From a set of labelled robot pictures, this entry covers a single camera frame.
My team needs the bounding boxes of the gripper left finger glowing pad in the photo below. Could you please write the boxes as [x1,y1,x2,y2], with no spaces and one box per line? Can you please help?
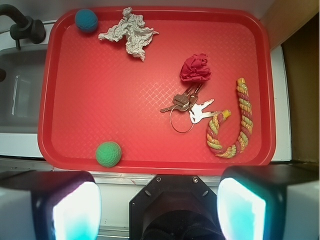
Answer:
[0,170,102,240]

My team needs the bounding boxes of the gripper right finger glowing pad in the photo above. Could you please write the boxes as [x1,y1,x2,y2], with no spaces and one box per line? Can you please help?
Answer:
[217,165,320,240]

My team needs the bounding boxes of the crumpled red paper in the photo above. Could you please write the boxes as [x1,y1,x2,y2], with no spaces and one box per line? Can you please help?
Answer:
[179,53,212,83]

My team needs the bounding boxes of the crumpled white paper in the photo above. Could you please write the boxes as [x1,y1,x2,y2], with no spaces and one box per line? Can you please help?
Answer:
[97,7,159,62]

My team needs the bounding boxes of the grey sink basin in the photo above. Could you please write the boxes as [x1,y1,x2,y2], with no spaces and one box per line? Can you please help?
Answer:
[0,45,47,134]

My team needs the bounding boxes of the bunch of metal keys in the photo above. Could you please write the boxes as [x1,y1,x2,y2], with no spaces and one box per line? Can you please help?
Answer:
[159,83,221,134]

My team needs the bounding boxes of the red plastic tray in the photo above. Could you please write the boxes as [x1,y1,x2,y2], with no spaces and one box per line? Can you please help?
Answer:
[38,6,276,176]

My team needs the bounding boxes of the black faucet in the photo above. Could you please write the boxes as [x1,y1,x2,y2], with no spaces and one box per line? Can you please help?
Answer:
[0,4,47,50]

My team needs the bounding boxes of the blue foam ball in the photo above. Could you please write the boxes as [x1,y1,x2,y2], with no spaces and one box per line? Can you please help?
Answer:
[74,9,98,33]

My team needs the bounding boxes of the multicoloured twisted rope toy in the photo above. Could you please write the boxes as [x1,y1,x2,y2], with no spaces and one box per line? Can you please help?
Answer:
[206,78,254,159]

